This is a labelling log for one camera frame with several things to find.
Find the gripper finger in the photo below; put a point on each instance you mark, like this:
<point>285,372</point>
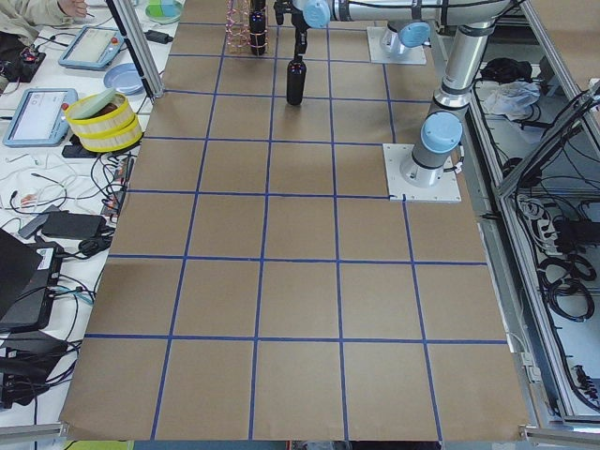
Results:
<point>301,42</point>

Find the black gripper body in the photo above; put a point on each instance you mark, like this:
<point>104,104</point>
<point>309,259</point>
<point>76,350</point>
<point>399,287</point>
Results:
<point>300,21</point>

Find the dark wine bottle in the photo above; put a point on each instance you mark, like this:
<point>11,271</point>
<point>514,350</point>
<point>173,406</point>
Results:
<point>295,82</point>

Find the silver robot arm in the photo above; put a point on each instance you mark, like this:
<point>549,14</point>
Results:
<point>398,37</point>
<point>473,23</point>

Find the person beige sleeve forearm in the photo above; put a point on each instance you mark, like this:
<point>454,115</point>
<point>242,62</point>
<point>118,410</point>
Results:
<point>22,18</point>

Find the wine bottle in basket left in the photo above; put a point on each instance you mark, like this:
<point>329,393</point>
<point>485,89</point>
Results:
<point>257,26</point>

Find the yellow wooden steamer basket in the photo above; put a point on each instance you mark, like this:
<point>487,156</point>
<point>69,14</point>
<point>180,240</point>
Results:
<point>104,122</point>

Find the person hand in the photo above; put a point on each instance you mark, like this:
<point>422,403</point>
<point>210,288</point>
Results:
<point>73,8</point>

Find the green plate with items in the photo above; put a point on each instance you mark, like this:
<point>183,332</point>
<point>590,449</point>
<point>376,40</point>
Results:
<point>163,11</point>

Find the blue plate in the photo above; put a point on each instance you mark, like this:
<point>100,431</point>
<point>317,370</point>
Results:
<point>124,78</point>

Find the far teach pendant tablet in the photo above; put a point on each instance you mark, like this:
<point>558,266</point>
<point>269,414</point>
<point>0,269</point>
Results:
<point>93,48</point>

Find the teach pendant tablet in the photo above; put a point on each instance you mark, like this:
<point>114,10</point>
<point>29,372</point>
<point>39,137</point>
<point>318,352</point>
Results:
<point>39,120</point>
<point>93,48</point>

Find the crumpled white cloth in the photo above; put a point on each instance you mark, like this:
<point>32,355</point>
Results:
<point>514,100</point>

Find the near teach pendant tablet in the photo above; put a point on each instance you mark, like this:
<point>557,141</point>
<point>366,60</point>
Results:
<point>39,120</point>

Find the black power adapter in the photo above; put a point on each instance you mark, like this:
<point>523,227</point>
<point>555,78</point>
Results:
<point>72,226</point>

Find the black laptop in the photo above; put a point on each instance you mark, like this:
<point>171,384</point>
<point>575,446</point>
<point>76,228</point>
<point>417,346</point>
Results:
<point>29,273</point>

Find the copper wire wine basket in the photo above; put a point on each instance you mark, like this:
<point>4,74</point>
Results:
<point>237,26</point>

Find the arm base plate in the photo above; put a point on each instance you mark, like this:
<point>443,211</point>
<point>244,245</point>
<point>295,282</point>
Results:
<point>409,182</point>
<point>415,56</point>

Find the aluminium frame post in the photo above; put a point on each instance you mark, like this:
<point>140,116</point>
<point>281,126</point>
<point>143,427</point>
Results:
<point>128,24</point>

